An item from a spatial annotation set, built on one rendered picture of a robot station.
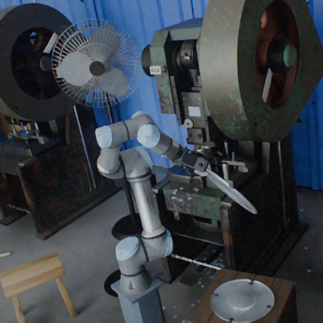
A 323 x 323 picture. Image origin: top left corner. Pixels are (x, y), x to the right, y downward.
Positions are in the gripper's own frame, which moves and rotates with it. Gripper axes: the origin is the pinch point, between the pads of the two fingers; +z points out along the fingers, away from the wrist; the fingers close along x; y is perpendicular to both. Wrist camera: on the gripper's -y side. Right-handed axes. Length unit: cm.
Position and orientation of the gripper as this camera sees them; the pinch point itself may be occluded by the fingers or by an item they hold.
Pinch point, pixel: (209, 171)
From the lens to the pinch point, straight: 181.5
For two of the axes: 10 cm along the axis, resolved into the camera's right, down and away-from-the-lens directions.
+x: -4.4, 9.0, -0.9
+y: -6.0, -2.2, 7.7
